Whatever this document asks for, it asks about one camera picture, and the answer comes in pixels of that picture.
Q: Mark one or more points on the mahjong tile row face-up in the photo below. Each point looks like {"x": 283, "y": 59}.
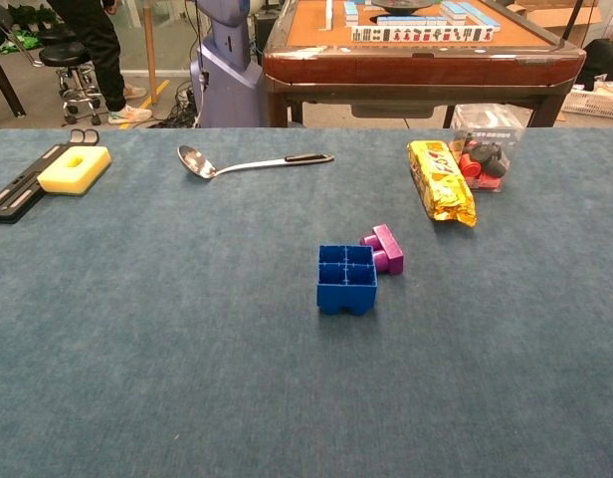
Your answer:
{"x": 421, "y": 34}

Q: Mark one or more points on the person in black trousers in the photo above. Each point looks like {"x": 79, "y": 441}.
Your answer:
{"x": 97, "y": 45}

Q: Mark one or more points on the white plastic basket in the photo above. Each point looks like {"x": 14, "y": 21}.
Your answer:
{"x": 595, "y": 102}

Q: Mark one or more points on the black round stool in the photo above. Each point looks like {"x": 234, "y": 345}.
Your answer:
{"x": 62, "y": 54}

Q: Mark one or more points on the blue-backed mahjong tile row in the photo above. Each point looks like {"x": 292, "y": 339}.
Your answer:
{"x": 411, "y": 20}
{"x": 468, "y": 14}
{"x": 351, "y": 12}

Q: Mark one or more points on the blue felt table mat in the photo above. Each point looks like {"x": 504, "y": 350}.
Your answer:
{"x": 237, "y": 373}

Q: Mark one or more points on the blue and purple toy block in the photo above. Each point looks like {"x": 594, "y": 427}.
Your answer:
{"x": 346, "y": 294}
{"x": 392, "y": 249}

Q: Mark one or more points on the clear plastic box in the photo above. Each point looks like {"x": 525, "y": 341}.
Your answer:
{"x": 488, "y": 159}

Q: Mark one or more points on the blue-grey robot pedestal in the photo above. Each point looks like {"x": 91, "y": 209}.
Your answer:
{"x": 227, "y": 89}

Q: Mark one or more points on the brown cardboard box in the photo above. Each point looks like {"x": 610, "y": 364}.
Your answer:
{"x": 550, "y": 17}

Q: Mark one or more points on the black desk leg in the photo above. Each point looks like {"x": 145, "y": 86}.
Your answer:
{"x": 8, "y": 84}

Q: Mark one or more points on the yellow sponge with hole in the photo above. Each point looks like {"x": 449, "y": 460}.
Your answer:
{"x": 87, "y": 171}

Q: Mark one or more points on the black bag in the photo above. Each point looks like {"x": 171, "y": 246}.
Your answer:
{"x": 605, "y": 60}

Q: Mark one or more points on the black folding stand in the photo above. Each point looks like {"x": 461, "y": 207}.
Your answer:
{"x": 13, "y": 199}

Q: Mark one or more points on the yellow snack packet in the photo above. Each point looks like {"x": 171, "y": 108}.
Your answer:
{"x": 443, "y": 189}

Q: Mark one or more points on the brown mahjong table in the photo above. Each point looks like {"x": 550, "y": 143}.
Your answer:
{"x": 411, "y": 70}

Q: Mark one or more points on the wooden pole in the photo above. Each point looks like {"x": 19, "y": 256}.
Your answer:
{"x": 149, "y": 50}

